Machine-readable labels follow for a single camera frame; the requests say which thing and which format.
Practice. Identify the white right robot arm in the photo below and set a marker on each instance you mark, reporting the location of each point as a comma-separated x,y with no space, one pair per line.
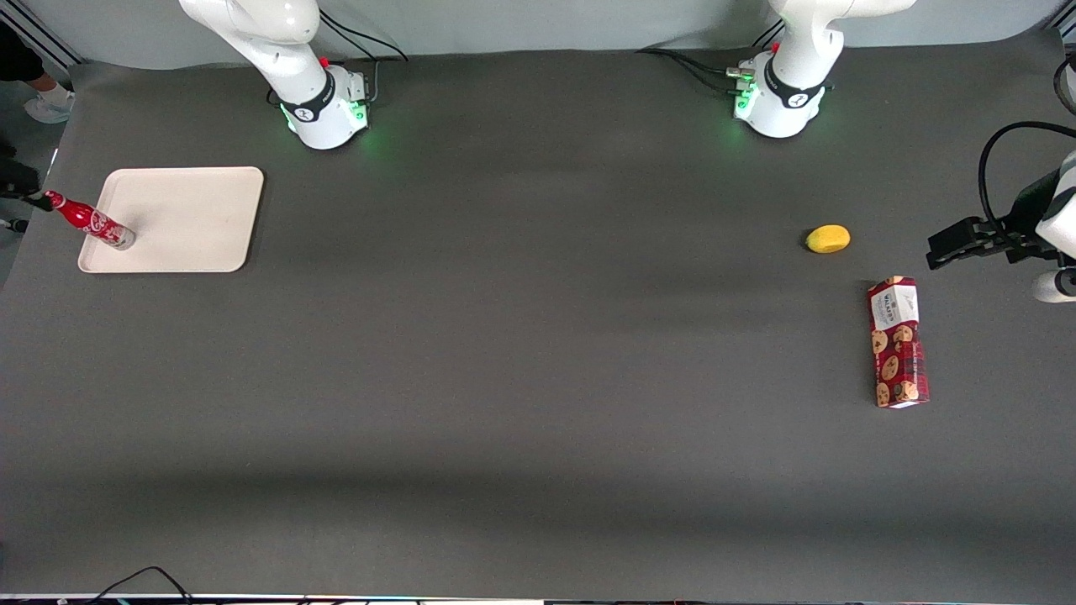
294,59

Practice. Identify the red coke bottle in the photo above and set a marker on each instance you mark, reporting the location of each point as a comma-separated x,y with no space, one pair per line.
92,222

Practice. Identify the yellow lemon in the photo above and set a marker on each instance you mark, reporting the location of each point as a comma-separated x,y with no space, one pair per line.
828,239

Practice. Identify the white sneaker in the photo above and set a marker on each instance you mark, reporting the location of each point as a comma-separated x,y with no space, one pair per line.
49,107

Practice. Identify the beige plastic tray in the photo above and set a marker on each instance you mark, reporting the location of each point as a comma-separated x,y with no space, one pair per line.
185,220

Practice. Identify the red cookie box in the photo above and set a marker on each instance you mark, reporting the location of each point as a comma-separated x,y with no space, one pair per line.
898,353

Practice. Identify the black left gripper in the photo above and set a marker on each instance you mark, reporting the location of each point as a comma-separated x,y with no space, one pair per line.
1025,212

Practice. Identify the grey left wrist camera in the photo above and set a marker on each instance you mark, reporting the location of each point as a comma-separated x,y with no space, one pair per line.
1052,286

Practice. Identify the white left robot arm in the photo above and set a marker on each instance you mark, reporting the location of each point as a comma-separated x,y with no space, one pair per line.
794,76

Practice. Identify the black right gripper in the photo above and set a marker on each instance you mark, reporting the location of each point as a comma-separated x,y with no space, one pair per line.
17,178

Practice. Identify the aluminium frame rail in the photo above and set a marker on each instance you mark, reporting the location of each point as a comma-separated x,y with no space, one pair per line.
50,42

